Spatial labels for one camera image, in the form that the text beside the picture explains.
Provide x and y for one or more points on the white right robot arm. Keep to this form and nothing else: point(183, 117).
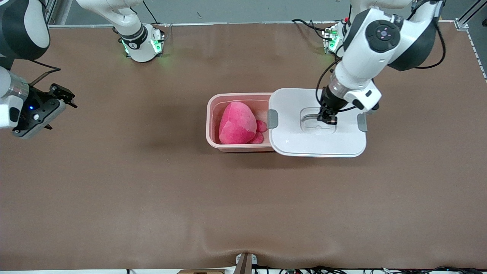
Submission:
point(137, 45)

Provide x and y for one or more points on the metal table clamp bracket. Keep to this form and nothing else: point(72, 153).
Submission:
point(245, 264)

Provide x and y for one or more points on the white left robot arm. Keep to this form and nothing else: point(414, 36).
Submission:
point(365, 57)

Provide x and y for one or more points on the brown cardboard piece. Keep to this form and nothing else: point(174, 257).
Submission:
point(201, 272)

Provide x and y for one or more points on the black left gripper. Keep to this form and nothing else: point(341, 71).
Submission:
point(329, 103)

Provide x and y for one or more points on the white box lid grey clips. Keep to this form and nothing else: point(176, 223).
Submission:
point(296, 140)

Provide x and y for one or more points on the aluminium frame profile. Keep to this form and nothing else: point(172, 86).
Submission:
point(462, 24)
point(51, 11)

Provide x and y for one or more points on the pink plush toy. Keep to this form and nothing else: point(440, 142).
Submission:
point(237, 123)

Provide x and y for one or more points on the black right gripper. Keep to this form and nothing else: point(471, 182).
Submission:
point(39, 99)

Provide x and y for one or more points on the pale pink plastic box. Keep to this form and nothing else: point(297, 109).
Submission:
point(211, 114)

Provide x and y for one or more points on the aluminium table edge rail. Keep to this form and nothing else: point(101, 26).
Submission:
point(228, 23)

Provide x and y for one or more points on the brown table cover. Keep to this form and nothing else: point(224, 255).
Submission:
point(243, 198)

